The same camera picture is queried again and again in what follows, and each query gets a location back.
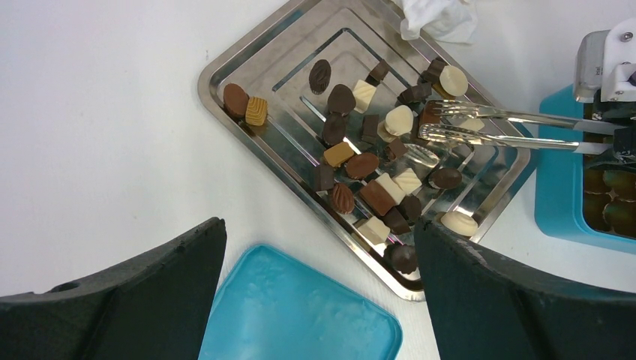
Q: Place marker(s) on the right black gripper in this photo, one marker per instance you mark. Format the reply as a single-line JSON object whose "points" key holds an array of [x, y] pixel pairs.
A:
{"points": [[619, 113]]}

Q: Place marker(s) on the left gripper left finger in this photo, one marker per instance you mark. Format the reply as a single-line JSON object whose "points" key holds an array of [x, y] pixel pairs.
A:
{"points": [[153, 306]]}

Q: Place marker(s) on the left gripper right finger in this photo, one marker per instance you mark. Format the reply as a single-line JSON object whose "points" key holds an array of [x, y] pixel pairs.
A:
{"points": [[484, 305]]}

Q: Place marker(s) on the steel tongs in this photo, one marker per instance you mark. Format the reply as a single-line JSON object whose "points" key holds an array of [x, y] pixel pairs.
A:
{"points": [[485, 125]]}

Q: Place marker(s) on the white oval chocolate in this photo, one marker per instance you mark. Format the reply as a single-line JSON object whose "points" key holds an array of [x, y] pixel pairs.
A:
{"points": [[459, 223]]}

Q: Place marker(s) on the teal chocolate box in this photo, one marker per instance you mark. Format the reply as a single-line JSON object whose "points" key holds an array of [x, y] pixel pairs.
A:
{"points": [[559, 182]]}

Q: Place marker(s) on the dark flower chocolate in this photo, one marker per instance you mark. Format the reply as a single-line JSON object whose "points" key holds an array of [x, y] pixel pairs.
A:
{"points": [[402, 257]]}

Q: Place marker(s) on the white bar chocolate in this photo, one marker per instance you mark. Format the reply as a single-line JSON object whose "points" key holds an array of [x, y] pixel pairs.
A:
{"points": [[373, 229]]}

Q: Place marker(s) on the milk rectangular chocolate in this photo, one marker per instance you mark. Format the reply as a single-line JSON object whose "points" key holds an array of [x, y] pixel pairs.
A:
{"points": [[375, 196]]}

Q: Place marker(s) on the white round chocolate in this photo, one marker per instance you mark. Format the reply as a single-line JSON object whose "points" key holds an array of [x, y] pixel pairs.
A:
{"points": [[453, 81]]}

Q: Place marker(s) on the milk ridged oval chocolate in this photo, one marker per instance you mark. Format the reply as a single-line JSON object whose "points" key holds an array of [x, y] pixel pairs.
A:
{"points": [[342, 199]]}

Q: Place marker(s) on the white shell chocolate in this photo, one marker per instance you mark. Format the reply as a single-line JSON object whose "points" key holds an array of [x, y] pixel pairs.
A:
{"points": [[399, 120]]}

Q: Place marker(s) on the caramel square chocolate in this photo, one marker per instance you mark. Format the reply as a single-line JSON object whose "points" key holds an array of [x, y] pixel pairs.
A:
{"points": [[338, 154]]}

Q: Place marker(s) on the caramel ridged chocolate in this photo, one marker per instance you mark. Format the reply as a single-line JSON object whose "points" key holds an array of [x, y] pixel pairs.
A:
{"points": [[256, 112]]}

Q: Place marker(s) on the white square chocolate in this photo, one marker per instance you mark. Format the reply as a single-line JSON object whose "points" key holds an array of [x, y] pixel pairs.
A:
{"points": [[363, 94]]}

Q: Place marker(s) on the dark oval chocolate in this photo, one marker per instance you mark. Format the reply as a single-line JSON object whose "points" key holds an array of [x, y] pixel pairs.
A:
{"points": [[320, 76]]}

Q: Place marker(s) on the teal box lid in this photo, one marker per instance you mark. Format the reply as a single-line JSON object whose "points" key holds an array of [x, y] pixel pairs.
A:
{"points": [[272, 306]]}

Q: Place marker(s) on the white crumpled cloth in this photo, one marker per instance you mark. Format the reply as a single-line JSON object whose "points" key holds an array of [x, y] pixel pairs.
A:
{"points": [[449, 21]]}

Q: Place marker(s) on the steel tray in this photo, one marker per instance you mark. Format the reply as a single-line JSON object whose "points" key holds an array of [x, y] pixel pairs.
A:
{"points": [[273, 62]]}

